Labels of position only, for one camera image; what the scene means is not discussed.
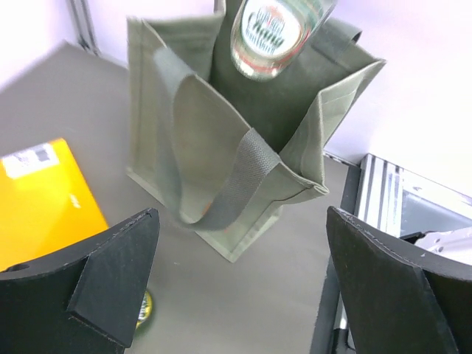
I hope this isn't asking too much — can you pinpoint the yellow plastic folder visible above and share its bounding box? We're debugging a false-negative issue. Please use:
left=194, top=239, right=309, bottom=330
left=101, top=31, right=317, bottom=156
left=1, top=139, right=108, bottom=271

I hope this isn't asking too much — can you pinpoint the green canvas bag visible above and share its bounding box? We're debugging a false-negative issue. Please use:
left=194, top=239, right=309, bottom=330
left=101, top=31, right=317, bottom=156
left=127, top=1, right=385, bottom=262

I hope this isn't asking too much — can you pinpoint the clear chang soda bottle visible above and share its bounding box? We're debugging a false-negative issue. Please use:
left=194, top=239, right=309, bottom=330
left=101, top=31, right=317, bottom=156
left=230, top=0, right=337, bottom=81

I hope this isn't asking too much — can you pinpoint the aluminium frame post right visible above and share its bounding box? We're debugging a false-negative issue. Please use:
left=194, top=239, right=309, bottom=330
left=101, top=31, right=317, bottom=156
left=68, top=0, right=100, bottom=57

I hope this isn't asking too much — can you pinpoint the aluminium front rail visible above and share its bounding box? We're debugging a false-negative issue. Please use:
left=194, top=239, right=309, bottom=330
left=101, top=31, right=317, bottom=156
left=354, top=154, right=471, bottom=237

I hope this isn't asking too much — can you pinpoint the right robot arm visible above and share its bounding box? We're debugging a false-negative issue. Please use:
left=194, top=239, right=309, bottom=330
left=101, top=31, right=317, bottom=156
left=400, top=227, right=472, bottom=266

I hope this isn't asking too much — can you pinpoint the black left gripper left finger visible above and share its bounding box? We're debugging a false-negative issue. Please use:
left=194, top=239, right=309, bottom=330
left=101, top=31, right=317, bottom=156
left=1, top=208, right=160, bottom=353

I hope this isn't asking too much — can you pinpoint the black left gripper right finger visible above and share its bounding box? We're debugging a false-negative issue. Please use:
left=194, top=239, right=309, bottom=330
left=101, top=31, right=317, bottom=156
left=326, top=206, right=471, bottom=353

